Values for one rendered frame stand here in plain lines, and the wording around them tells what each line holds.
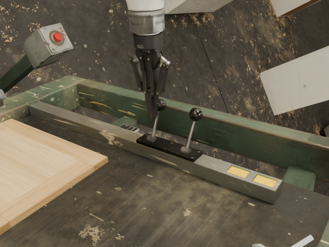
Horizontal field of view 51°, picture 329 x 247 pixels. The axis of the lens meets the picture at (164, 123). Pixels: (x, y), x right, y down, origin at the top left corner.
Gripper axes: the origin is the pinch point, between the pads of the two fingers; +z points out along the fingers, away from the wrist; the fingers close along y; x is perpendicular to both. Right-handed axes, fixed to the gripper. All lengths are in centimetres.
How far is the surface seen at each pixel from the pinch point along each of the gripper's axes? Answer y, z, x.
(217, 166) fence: 22.0, 11.6, -2.3
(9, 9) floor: -171, -6, 66
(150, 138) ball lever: 0.1, 9.8, -2.2
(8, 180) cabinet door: -23.5, 14.0, -34.1
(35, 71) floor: -149, 33, 61
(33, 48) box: -74, -4, 14
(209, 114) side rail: 6.4, 10.6, 21.5
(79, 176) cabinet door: -8.3, 13.9, -22.7
